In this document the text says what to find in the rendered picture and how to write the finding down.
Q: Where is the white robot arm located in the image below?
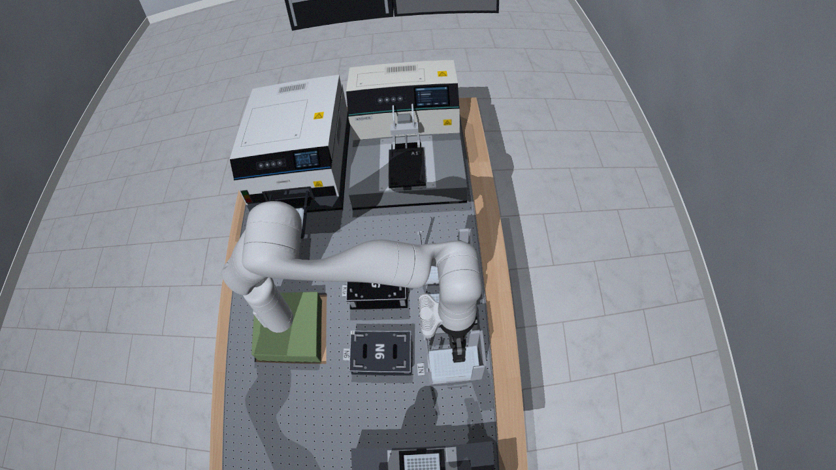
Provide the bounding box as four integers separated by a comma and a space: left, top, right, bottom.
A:
221, 201, 482, 338

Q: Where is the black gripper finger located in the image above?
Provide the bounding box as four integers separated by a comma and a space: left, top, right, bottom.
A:
448, 334, 467, 363

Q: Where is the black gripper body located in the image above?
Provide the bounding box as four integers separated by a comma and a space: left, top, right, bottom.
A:
440, 321, 475, 343

